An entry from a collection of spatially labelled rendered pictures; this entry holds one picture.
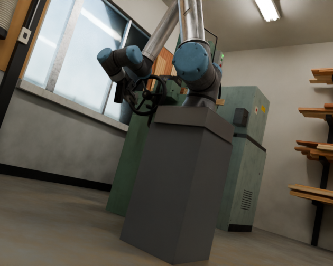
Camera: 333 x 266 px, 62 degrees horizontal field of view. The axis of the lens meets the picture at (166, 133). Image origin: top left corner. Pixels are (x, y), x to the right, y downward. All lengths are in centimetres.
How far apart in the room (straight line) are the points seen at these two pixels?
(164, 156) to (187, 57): 44
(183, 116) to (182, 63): 23
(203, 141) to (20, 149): 208
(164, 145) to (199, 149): 18
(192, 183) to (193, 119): 27
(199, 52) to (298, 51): 355
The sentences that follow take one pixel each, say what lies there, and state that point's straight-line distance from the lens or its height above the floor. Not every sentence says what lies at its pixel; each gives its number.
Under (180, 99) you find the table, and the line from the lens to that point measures 193.
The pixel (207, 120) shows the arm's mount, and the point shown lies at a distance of 116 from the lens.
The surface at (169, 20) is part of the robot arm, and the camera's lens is 161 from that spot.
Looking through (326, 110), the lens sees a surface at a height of 152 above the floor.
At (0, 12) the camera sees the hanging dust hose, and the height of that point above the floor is 125.
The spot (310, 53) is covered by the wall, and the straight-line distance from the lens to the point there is 462.
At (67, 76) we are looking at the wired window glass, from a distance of 320.
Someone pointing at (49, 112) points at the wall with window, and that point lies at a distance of 301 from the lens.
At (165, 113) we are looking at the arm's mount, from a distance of 127.
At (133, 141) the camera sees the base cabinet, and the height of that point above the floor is 52.
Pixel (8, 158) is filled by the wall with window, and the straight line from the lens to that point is 289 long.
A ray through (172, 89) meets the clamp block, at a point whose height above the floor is 90.
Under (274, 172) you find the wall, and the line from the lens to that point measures 411.
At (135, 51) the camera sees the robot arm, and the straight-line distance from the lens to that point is 142.
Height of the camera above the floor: 30
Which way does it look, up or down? 9 degrees up
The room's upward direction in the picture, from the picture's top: 14 degrees clockwise
